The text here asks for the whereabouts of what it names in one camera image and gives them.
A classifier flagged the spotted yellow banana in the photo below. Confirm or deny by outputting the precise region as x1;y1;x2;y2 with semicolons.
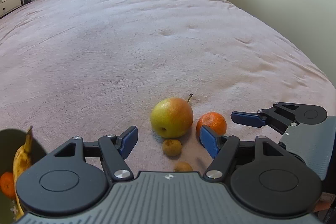
13;126;33;220

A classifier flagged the orange mandarin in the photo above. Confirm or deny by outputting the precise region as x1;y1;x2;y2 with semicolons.
0;172;15;200
196;112;227;138

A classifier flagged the small brown longan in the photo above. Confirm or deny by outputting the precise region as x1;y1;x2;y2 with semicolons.
162;139;182;157
174;161;193;172

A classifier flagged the red-green pear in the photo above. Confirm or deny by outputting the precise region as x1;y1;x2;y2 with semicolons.
150;93;194;139

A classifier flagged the green colander bowl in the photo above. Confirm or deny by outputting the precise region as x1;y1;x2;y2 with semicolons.
0;128;47;224

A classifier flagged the pink bed blanket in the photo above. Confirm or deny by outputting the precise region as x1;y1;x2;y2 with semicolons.
1;0;335;172

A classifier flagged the white bedside table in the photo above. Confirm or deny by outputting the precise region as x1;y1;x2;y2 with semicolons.
0;0;31;18

